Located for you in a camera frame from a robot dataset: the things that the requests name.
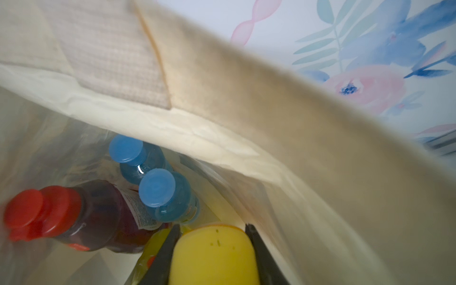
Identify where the blue bottle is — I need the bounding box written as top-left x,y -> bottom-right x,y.
109,135 -> 173,185
138,169 -> 200,224

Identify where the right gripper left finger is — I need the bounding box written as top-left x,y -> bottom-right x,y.
139,224 -> 181,285

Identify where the yellow-green red cap bottle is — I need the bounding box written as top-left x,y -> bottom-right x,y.
125,228 -> 171,285

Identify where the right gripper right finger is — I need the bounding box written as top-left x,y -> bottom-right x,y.
245,224 -> 290,285

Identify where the dark red Fairy bottle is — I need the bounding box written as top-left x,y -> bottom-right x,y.
3,180 -> 169,254

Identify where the cream shopping bag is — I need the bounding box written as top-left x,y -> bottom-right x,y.
1,1 -> 456,285

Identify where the yellow cap orange bottle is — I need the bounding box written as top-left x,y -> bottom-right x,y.
168,225 -> 260,285

